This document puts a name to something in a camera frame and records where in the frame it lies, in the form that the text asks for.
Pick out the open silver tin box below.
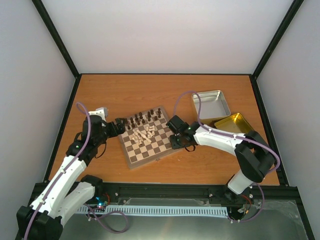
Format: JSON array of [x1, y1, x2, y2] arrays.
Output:
[[191, 90, 231, 125]]

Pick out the white chess pieces pile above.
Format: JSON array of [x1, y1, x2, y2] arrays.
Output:
[[131, 126, 155, 147]]

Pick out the wooden chess board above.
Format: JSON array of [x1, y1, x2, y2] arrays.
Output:
[[118, 105, 177, 169]]

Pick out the gold tin lid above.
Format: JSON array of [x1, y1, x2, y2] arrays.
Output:
[[214, 112, 254, 134]]

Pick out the black frame post left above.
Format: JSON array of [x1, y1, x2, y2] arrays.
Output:
[[31, 0, 82, 78]]

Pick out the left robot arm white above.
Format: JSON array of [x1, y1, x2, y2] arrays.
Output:
[[16, 110, 125, 240]]

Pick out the black frame post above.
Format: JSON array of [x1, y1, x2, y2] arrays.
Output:
[[31, 0, 82, 78], [252, 0, 304, 80]]

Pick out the black frame post right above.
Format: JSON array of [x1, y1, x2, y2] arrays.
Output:
[[252, 0, 304, 80]]

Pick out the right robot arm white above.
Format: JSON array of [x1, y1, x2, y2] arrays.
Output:
[[166, 115, 280, 195]]

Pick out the dark chess pieces rows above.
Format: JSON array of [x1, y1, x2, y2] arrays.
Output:
[[124, 107, 166, 130]]

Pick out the blue cable duct strip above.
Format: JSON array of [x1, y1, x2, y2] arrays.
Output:
[[76, 204, 230, 218]]

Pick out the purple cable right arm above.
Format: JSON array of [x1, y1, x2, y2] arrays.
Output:
[[172, 90, 281, 223]]

